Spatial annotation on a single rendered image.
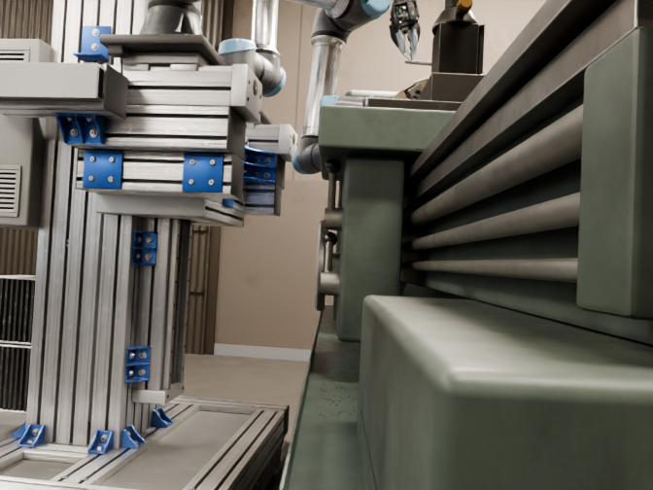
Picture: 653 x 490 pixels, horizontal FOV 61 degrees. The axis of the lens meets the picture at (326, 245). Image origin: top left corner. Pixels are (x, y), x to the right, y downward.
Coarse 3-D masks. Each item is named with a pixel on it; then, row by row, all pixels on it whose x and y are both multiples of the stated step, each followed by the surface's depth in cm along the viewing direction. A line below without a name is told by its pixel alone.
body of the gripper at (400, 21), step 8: (400, 0) 162; (408, 0) 159; (416, 0) 159; (392, 8) 161; (400, 8) 161; (408, 8) 159; (416, 8) 161; (392, 16) 164; (400, 16) 160; (408, 16) 161; (416, 16) 161; (392, 24) 165; (400, 24) 161; (408, 24) 164
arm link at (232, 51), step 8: (224, 40) 171; (232, 40) 169; (240, 40) 170; (248, 40) 172; (224, 48) 170; (232, 48) 169; (240, 48) 169; (248, 48) 171; (256, 48) 175; (224, 56) 170; (232, 56) 169; (240, 56) 169; (248, 56) 171; (256, 56) 175; (232, 64) 169; (248, 64) 171; (256, 64) 174; (264, 64) 178; (256, 72) 175
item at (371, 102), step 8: (368, 104) 86; (376, 104) 86; (384, 104) 86; (392, 104) 86; (400, 104) 86; (408, 104) 86; (416, 104) 86; (424, 104) 86; (432, 104) 86; (440, 104) 86; (448, 104) 86; (456, 104) 86
